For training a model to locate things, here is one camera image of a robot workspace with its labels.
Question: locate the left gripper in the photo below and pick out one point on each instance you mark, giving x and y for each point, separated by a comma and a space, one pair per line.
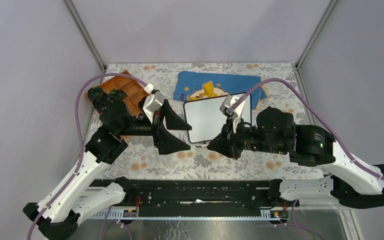
166, 143

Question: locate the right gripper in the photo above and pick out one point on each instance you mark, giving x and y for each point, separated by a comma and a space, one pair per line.
226, 144

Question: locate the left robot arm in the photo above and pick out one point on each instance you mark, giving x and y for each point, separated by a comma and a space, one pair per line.
59, 215

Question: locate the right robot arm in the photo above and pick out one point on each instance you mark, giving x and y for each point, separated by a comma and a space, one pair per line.
276, 132

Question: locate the floral table cloth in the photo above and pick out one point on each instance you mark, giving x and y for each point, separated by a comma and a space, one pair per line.
142, 161

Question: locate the blue cartoon cloth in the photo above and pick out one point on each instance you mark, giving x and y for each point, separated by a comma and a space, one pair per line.
193, 86

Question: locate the orange compartment tray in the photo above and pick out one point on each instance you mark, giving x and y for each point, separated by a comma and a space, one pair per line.
125, 91

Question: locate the dark rolled fabric middle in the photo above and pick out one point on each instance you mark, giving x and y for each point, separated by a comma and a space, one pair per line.
117, 94

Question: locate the dark rolled fabric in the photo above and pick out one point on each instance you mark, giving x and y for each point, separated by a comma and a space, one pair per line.
98, 97
117, 94

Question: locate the dark rolled fabric left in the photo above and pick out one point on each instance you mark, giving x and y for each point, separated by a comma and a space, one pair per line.
98, 97

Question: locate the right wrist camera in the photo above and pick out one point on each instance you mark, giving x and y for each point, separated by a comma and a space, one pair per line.
232, 107

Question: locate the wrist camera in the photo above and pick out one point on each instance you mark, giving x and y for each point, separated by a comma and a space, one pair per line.
153, 102
232, 107

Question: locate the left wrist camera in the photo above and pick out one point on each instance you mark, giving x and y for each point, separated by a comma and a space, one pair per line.
153, 102

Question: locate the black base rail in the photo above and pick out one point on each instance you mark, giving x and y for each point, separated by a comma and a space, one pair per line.
216, 199

